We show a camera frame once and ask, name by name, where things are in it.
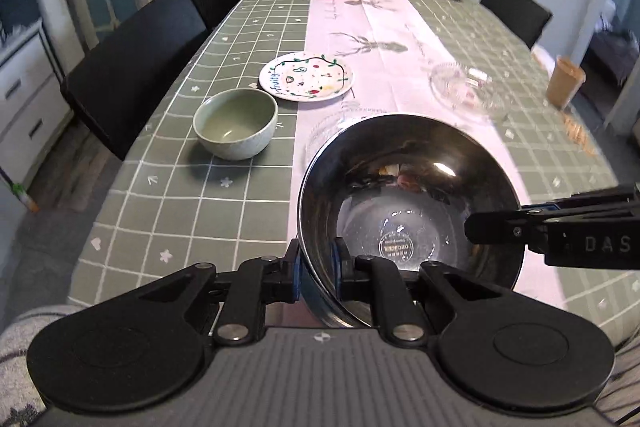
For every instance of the right black chair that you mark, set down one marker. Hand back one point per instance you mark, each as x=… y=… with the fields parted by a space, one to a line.
x=525 y=18

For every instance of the green checked tablecloth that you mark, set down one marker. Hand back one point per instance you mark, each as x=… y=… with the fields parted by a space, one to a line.
x=173 y=203

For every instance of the glass plate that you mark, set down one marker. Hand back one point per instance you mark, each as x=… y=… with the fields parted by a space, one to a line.
x=468 y=92
x=349 y=114

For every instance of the green ceramic bowl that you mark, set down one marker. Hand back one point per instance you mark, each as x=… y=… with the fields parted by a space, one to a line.
x=236 y=124

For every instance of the brown paper cup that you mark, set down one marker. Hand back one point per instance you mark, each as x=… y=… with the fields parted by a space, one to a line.
x=566 y=79

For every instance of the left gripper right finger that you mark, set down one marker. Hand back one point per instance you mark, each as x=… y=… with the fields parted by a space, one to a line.
x=377 y=281

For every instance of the near left black chair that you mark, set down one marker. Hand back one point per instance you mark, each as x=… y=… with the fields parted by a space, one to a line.
x=117 y=86

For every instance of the white fruity painted plate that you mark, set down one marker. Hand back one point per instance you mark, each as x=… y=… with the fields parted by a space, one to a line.
x=306 y=77

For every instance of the white cabinet drawers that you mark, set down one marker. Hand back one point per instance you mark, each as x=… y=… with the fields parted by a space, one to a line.
x=33 y=112

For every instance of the blue steel bowl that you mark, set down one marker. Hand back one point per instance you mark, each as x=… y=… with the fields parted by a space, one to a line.
x=399 y=187

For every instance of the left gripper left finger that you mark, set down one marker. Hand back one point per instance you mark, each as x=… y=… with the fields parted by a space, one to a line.
x=247 y=292

